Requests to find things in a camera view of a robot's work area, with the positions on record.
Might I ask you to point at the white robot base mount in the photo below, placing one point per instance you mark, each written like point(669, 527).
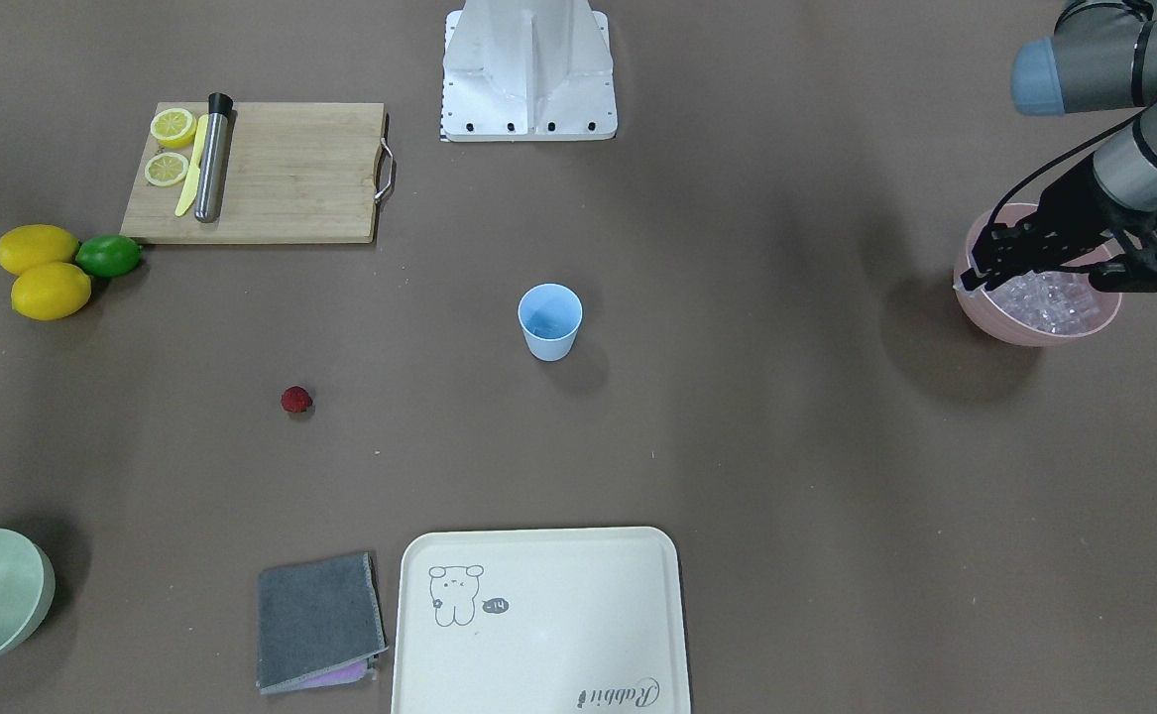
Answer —
point(527, 71)

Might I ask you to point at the lemon slice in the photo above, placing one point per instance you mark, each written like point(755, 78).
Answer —
point(166, 168)
point(174, 128)

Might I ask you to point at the clear ice cubes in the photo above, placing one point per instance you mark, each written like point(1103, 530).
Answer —
point(1057, 303)

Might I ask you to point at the grey folded cloth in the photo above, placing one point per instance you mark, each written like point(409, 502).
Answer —
point(319, 624)

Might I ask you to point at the wooden cutting board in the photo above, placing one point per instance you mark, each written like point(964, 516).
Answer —
point(297, 173)

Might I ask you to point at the light blue cup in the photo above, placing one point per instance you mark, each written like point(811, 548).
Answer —
point(550, 316)

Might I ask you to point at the red strawberry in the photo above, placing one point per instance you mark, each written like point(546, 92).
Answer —
point(296, 399)

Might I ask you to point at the yellow lemon lower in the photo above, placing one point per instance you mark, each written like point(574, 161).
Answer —
point(51, 291)

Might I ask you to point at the lemon slice lower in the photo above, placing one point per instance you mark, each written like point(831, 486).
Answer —
point(166, 168)

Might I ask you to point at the green lime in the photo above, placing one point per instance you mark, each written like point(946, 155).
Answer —
point(108, 256)

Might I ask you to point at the cream serving tray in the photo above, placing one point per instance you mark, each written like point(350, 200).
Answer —
point(541, 621)

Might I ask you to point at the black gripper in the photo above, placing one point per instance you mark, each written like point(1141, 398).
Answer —
point(1080, 206)

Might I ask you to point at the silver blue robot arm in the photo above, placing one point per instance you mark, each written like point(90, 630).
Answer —
point(1102, 55)

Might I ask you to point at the yellow lemon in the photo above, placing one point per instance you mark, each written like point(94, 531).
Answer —
point(30, 246)
point(51, 291)

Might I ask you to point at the pink bowl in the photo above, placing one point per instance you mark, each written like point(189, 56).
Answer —
point(980, 309)

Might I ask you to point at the lemon slice upper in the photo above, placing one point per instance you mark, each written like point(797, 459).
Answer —
point(174, 128)

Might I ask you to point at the yellow lemon upper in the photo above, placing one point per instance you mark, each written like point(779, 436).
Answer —
point(30, 246)

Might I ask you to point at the yellow plastic knife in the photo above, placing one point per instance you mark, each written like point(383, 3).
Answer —
point(191, 181)

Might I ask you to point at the steel muddler black cap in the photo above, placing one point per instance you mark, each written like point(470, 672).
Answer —
point(214, 158)

